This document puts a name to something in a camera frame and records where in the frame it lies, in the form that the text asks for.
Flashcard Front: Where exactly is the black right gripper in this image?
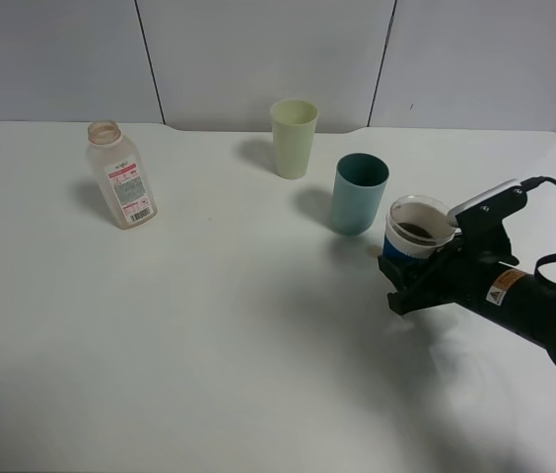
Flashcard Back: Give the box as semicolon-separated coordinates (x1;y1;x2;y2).
378;189;527;314

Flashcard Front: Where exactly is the blue white sleeved cup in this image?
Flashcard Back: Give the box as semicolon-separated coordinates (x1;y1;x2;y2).
382;195;455;262

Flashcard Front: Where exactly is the clear plastic drink bottle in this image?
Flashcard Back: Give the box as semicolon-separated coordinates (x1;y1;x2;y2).
86;120;158;230

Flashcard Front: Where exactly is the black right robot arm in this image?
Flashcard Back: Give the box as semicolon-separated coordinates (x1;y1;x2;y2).
379;183;556;366

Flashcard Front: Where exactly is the brown spilled drink puddle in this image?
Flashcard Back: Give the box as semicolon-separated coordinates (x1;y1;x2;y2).
367;245;382;258

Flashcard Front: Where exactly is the teal plastic cup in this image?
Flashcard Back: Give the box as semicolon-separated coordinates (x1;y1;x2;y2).
330;153;389;236

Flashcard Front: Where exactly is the pale green plastic cup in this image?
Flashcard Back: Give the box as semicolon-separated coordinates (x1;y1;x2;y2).
270;99;318;179

